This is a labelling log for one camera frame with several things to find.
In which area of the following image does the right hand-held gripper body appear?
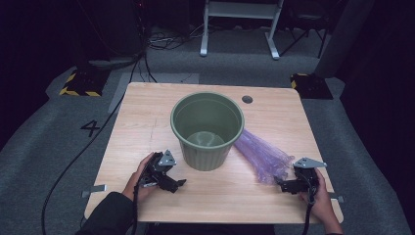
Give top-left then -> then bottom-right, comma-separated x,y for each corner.
293,157 -> 328,194

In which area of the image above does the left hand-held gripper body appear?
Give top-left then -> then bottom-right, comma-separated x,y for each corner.
140,149 -> 177,189

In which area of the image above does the purple plastic trash bag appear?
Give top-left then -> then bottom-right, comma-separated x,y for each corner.
233,128 -> 296,186

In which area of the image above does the green plastic trash bin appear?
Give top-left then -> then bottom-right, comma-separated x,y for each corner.
169,91 -> 246,172

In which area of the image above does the person's right hand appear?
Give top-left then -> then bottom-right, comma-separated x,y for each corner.
299,168 -> 334,219

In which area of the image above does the person's left hand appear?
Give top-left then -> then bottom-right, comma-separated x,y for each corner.
122,152 -> 158,203

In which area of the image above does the yellow black striped stand base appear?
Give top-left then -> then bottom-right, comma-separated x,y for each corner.
59,67 -> 111,98
290,72 -> 335,101

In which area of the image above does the grey column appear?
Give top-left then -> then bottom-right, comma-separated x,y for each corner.
313,0 -> 376,79

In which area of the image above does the black equipment rack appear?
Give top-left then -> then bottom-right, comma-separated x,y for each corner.
76,0 -> 148,63

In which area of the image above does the black metal stand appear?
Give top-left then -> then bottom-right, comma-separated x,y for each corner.
278,0 -> 331,60

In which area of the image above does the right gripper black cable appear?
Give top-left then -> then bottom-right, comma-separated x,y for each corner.
301,192 -> 316,235

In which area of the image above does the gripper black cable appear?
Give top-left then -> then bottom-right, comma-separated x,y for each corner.
301,192 -> 316,235
130,182 -> 141,235

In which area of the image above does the metal table edge bracket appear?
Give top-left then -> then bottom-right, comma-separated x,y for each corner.
80,183 -> 108,199
327,192 -> 346,204

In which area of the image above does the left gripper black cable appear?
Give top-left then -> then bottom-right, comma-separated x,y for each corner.
130,182 -> 141,235

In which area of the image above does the long black floor cable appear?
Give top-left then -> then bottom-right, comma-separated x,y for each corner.
40,58 -> 145,235

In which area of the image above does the bundle of floor cables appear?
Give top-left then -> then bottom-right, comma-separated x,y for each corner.
146,23 -> 205,51

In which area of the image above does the white metal desk frame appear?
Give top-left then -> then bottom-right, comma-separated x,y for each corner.
199,0 -> 285,61

